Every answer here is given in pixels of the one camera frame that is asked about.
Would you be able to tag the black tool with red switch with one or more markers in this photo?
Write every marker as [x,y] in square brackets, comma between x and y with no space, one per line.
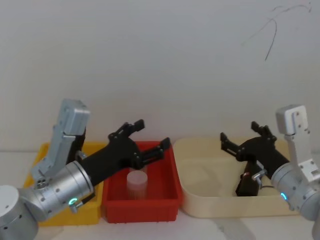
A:
[248,182]

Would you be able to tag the cream plastic tray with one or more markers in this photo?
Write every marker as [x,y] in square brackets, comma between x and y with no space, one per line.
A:
[212,190]

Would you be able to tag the yellow plastic bin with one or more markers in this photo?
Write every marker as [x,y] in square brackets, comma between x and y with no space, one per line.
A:
[82,215]

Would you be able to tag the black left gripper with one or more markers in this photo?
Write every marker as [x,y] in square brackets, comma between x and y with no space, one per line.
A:
[112,157]

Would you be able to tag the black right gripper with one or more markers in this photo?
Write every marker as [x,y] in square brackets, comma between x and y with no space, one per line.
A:
[267,152]

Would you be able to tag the red plastic bin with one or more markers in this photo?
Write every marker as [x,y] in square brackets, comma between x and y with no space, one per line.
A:
[140,210]

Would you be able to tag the white table cloth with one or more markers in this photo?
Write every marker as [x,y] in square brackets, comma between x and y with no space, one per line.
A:
[175,230]

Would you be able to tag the clear plastic cylinder jar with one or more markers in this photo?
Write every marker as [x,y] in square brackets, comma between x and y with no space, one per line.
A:
[136,185]

